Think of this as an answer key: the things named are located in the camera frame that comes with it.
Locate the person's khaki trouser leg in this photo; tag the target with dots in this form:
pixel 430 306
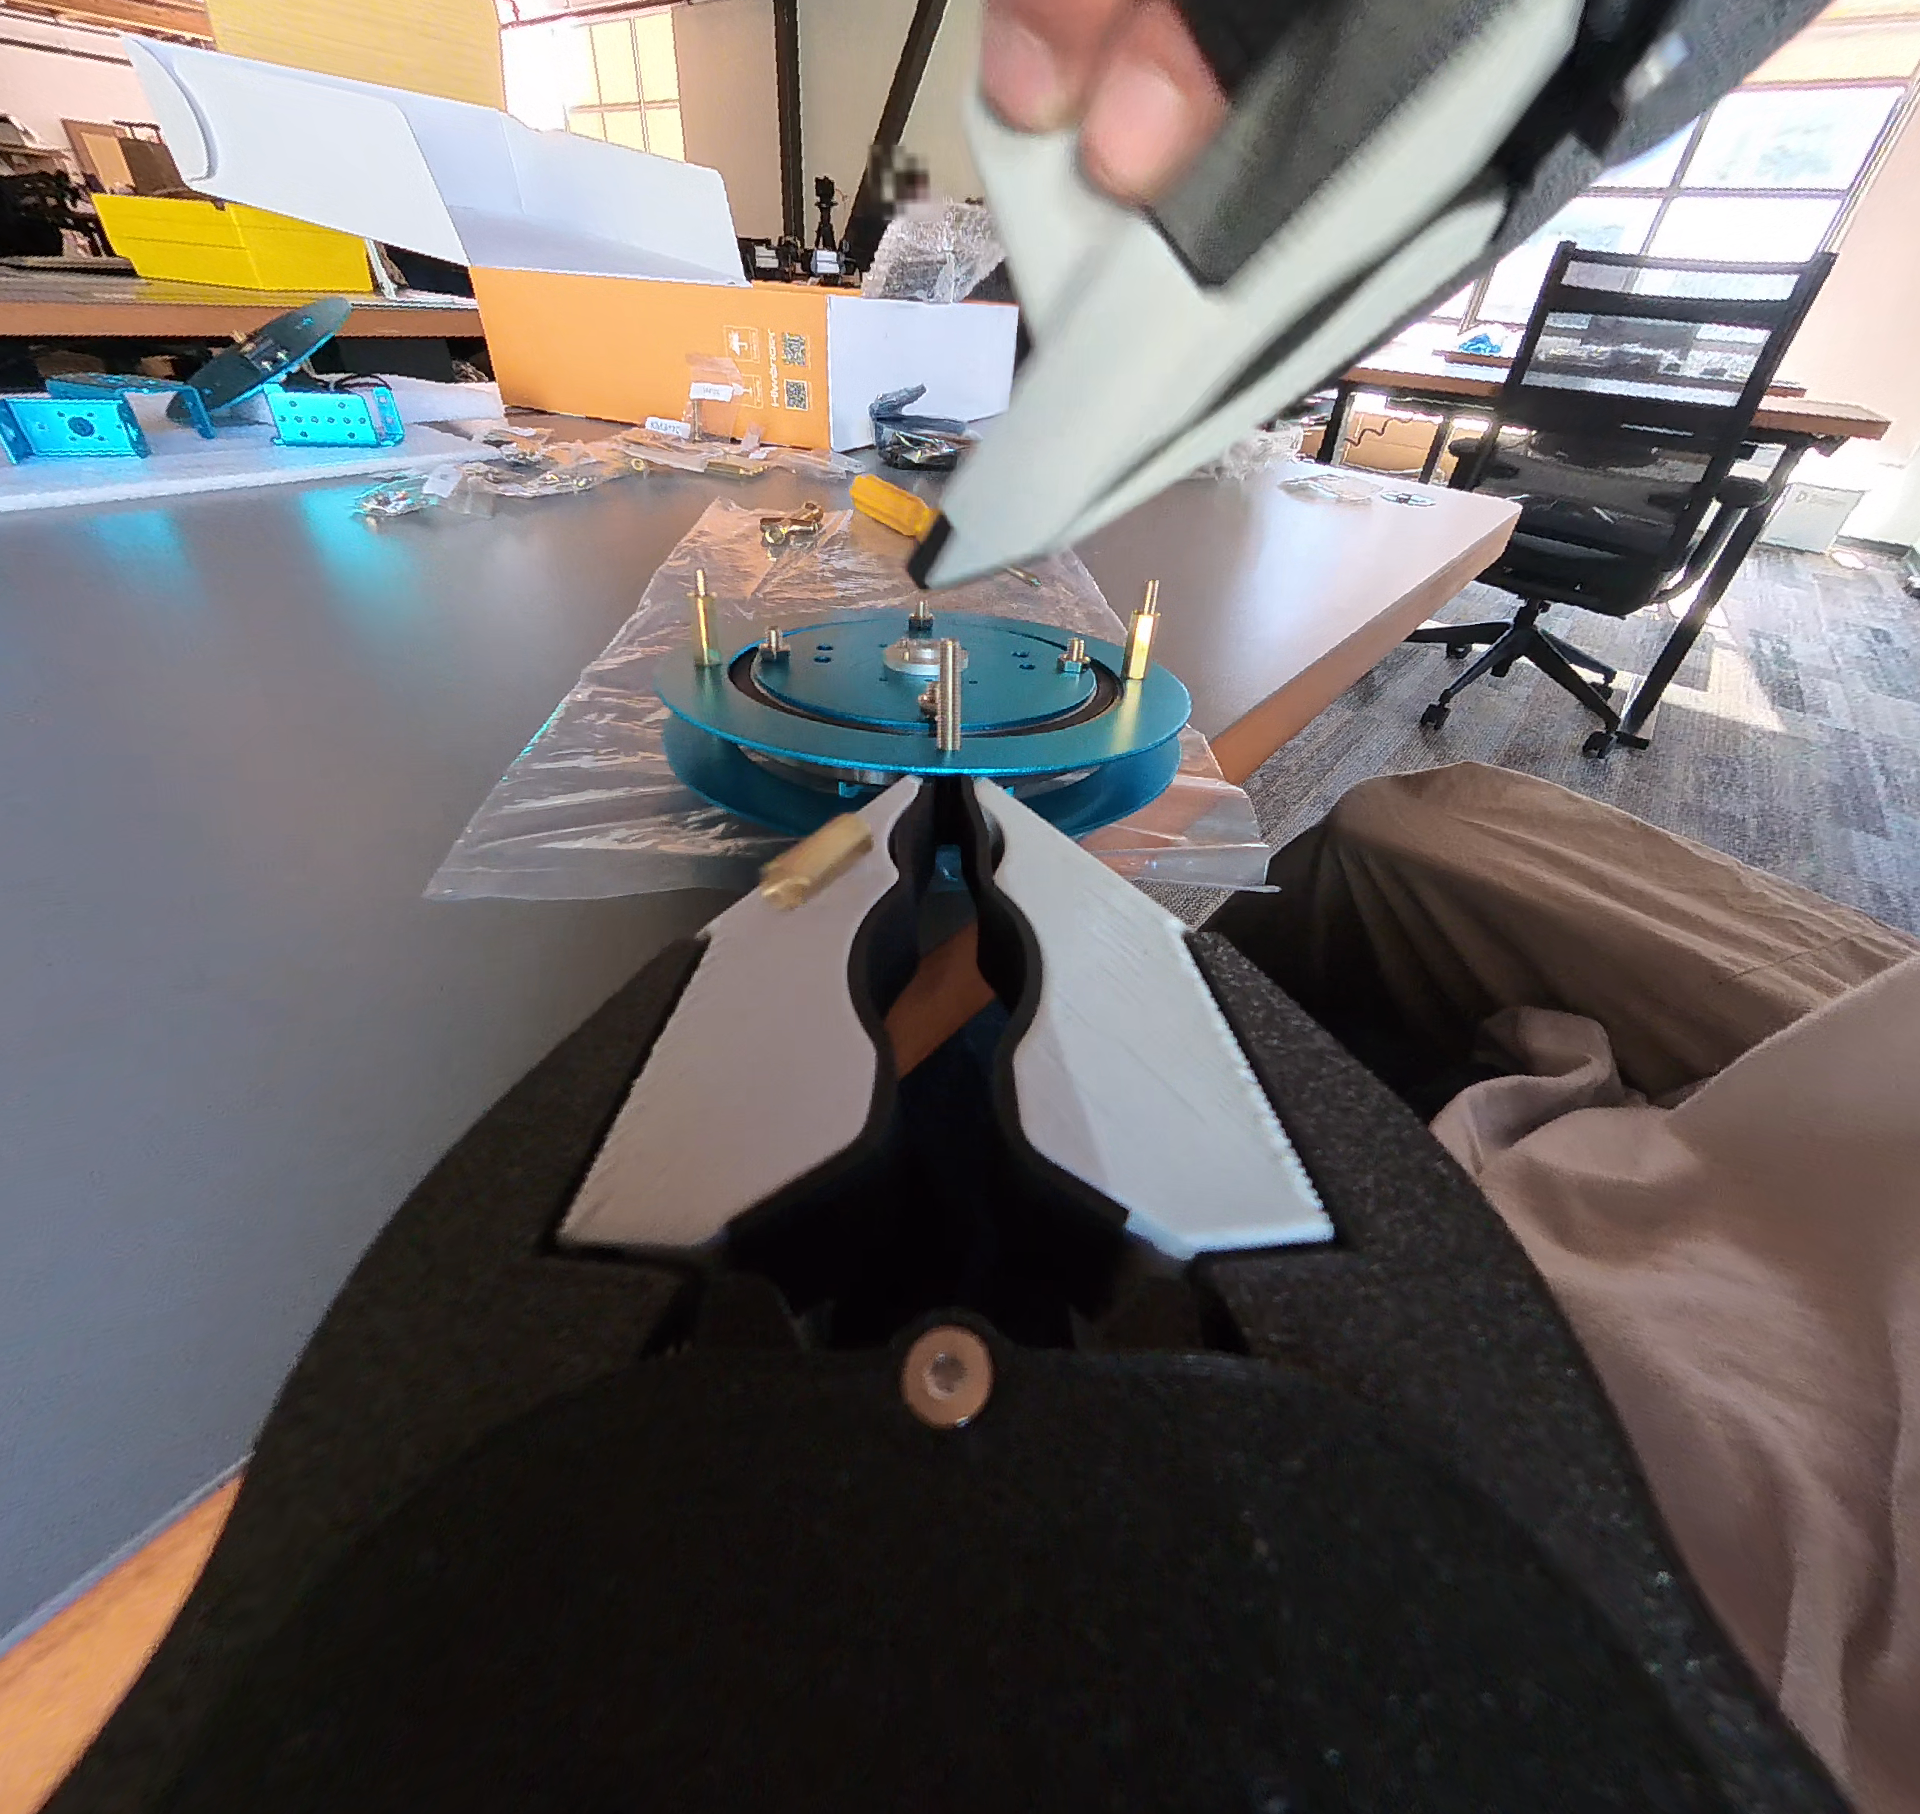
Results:
pixel 1575 913

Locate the yellow plastic bin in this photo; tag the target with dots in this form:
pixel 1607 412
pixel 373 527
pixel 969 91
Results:
pixel 224 245

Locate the dark bag of parts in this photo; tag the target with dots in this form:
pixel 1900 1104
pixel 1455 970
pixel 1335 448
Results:
pixel 917 435

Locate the black mesh office chair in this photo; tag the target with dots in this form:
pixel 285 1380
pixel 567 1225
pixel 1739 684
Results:
pixel 1636 388

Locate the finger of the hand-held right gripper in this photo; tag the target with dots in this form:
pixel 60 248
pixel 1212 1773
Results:
pixel 1081 388

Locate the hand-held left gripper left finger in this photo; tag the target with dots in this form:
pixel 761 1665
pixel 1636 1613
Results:
pixel 735 1092

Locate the white carton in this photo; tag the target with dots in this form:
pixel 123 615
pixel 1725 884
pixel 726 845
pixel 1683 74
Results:
pixel 1818 517

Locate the blue round servo plate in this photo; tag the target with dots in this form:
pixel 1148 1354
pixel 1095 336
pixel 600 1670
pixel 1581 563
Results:
pixel 254 354

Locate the small clear plastic bag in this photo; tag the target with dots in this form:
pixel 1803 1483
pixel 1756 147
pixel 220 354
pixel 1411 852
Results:
pixel 1336 490

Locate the blue round metal turntable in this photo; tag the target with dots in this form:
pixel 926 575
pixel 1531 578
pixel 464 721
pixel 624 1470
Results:
pixel 779 734

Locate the person's beige shirt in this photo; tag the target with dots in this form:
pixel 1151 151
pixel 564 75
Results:
pixel 1725 1321

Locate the large window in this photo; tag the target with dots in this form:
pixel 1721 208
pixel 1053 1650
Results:
pixel 1770 151

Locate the pile of small hardware bags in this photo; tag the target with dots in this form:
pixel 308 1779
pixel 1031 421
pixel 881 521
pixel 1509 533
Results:
pixel 525 472

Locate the small metal cross wrench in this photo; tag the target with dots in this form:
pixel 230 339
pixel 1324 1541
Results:
pixel 792 523

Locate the black steel column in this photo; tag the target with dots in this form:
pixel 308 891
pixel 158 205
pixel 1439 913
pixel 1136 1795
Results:
pixel 789 75

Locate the orange white cardboard box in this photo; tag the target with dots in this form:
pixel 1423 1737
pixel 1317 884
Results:
pixel 630 344

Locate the blue metal bracket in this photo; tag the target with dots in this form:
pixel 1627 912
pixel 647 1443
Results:
pixel 75 432
pixel 121 385
pixel 339 417

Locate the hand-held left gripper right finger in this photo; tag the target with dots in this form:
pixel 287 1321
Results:
pixel 1141 1078

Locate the white foam sheet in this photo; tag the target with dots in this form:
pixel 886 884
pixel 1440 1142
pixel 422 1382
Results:
pixel 179 478

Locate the person's right hand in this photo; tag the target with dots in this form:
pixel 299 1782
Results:
pixel 1081 12

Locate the bubble wrap bundle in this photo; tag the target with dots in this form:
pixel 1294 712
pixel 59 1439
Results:
pixel 946 262

